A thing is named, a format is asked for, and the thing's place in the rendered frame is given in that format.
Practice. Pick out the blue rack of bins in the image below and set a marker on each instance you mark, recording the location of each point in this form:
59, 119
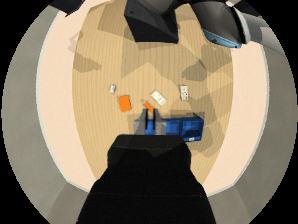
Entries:
174, 126

